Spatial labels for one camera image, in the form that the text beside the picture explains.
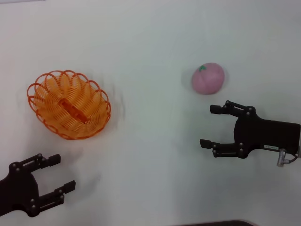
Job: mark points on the orange woven plastic basket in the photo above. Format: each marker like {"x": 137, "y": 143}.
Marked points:
{"x": 70, "y": 103}

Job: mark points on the dark robot torso edge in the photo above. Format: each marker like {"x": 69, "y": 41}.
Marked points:
{"x": 218, "y": 223}

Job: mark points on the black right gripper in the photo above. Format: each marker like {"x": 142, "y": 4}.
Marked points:
{"x": 268, "y": 134}

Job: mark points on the pink toy peach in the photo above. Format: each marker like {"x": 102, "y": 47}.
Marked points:
{"x": 208, "y": 80}

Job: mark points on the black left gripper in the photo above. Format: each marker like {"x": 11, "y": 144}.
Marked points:
{"x": 21, "y": 186}

